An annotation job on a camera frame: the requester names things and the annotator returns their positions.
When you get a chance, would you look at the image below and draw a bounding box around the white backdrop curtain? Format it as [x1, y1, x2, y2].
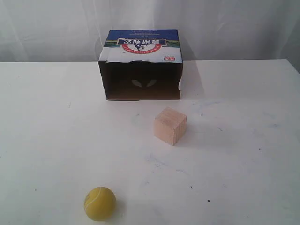
[0, 0, 300, 62]

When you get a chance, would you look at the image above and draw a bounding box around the yellow tennis ball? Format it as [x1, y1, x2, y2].
[84, 187, 116, 221]

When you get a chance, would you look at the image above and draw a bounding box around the blue white cardboard box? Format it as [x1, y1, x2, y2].
[98, 29, 183, 101]

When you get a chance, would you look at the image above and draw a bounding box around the light wooden cube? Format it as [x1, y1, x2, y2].
[153, 107, 187, 146]

